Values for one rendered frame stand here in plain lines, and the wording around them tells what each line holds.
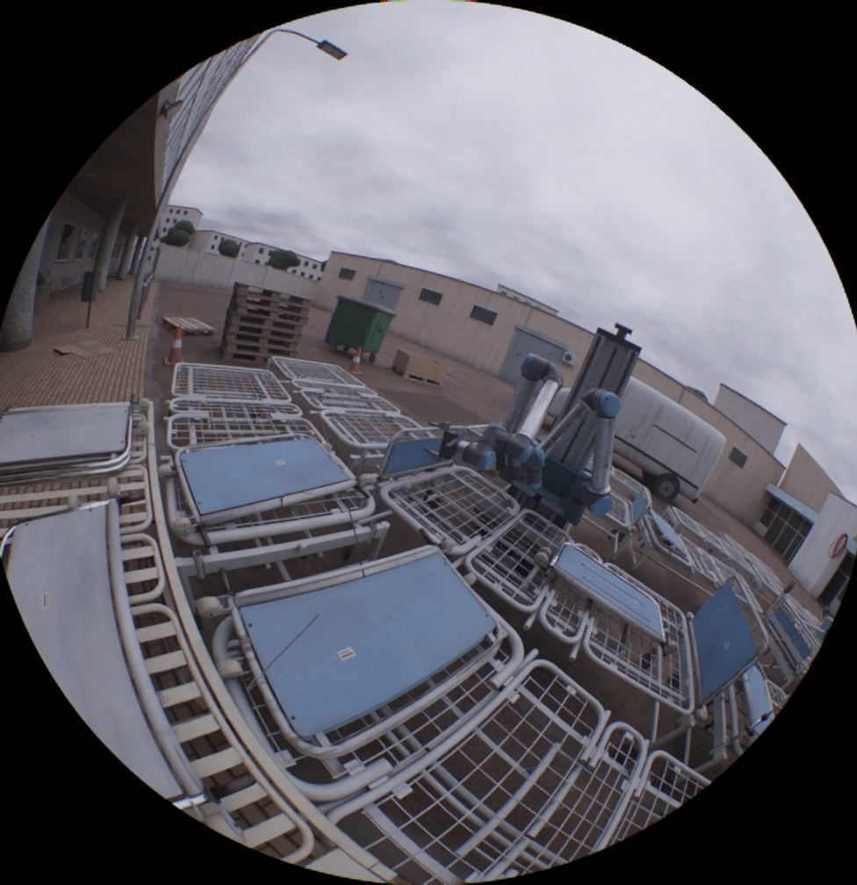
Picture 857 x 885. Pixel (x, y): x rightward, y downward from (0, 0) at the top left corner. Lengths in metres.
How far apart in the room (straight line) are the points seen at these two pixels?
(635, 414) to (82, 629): 8.89
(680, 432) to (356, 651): 8.71
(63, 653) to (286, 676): 0.49
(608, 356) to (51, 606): 2.69
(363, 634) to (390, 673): 0.12
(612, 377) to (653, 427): 6.56
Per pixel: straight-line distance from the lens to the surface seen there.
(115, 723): 0.67
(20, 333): 5.72
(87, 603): 0.78
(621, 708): 2.14
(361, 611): 0.86
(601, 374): 2.21
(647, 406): 8.66
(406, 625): 0.89
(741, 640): 1.77
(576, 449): 2.22
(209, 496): 1.15
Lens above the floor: 1.27
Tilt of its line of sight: 20 degrees down
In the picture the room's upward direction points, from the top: 22 degrees clockwise
